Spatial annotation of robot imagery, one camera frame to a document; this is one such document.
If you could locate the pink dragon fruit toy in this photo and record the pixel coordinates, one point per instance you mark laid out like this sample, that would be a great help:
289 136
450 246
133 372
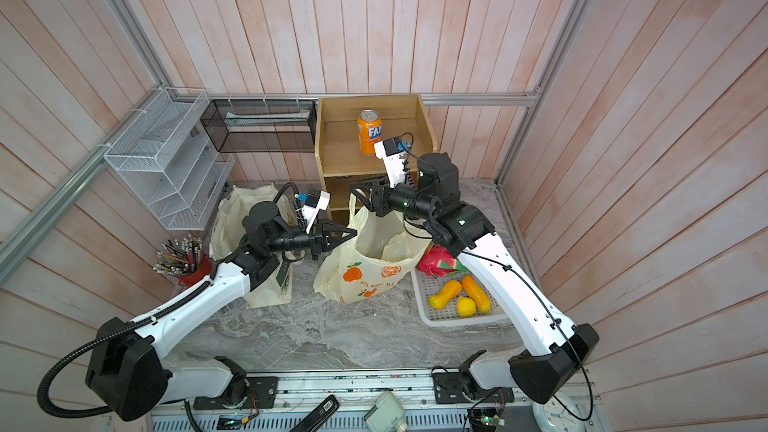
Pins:
438 262

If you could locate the floral canvas tote bag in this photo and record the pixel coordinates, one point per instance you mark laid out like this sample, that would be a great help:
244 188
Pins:
227 233

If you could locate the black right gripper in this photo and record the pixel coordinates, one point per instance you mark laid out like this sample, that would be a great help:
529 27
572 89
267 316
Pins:
382 195

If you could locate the yellow plastic grocery bag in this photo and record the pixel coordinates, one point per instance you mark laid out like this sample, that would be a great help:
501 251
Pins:
382 253

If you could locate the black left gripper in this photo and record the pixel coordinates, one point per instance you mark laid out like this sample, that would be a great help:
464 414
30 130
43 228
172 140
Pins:
321 237

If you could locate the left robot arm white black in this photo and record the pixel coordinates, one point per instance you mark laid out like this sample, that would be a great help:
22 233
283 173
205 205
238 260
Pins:
126 369

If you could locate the white wire mesh shelf rack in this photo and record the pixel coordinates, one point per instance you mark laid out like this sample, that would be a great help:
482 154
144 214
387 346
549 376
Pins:
169 162

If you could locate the wooden shelf unit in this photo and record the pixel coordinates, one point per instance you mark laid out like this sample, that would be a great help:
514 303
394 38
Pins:
339 159

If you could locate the grey small display device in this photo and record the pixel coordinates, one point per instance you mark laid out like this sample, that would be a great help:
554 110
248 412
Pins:
387 415

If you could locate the orange carrot corn toy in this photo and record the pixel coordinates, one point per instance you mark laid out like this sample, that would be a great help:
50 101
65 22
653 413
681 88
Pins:
477 294

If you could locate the white round clock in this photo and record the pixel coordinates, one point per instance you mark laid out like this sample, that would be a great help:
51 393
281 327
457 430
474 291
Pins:
557 415

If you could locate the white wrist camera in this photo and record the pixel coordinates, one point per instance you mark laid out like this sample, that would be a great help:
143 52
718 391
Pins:
394 154
309 205

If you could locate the red pen holder with pens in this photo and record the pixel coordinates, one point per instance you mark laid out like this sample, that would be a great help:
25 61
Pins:
183 259

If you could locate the yellow corn toy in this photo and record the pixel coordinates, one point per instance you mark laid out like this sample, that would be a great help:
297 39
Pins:
449 291

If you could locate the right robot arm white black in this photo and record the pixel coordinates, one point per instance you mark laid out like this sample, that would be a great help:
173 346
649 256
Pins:
555 347

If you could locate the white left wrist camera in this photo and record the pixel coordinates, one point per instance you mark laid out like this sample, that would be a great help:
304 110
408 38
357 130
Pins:
309 205

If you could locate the black mesh wall basket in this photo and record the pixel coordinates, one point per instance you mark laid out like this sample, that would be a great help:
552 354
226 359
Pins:
261 125

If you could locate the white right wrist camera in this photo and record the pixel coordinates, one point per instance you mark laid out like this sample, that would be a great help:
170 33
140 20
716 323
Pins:
394 154

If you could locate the black remote handset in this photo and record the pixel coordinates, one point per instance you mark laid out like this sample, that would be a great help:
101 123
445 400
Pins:
315 419

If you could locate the orange Fanta can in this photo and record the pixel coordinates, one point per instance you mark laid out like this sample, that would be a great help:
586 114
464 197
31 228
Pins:
369 130

